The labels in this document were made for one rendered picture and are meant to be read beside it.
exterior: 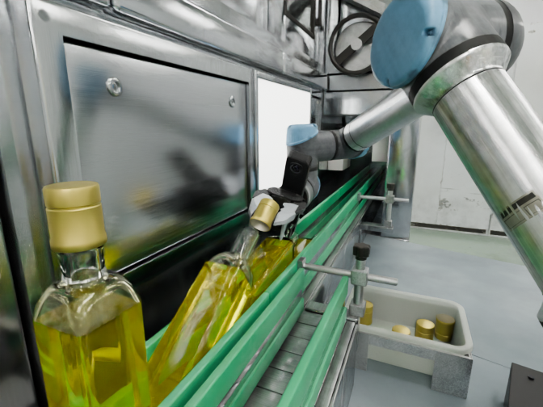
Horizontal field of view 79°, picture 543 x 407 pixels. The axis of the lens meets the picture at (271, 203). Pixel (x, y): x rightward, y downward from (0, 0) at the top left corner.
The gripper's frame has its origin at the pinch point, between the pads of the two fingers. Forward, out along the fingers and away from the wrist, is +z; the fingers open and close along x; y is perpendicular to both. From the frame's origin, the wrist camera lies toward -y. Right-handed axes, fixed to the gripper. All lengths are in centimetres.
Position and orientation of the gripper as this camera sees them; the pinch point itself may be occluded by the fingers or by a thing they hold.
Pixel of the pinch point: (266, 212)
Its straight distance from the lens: 54.1
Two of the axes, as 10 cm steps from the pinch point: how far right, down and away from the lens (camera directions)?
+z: -3.1, 2.5, -9.2
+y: -2.4, 9.1, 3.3
